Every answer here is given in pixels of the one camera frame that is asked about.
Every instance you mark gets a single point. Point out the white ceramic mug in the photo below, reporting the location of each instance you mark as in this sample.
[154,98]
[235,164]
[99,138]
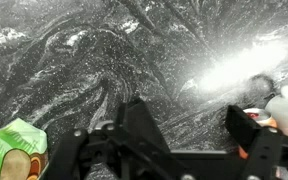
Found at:
[287,111]

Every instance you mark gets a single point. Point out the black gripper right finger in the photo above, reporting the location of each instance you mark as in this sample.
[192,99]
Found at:
[242,125]

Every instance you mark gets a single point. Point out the green coconut snack bag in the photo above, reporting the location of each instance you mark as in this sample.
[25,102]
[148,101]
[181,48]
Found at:
[15,146]

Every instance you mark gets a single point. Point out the orange soda can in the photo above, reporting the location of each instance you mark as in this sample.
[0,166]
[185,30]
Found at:
[262,117]

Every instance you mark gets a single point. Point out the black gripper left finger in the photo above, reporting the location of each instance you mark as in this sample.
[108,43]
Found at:
[140,123]

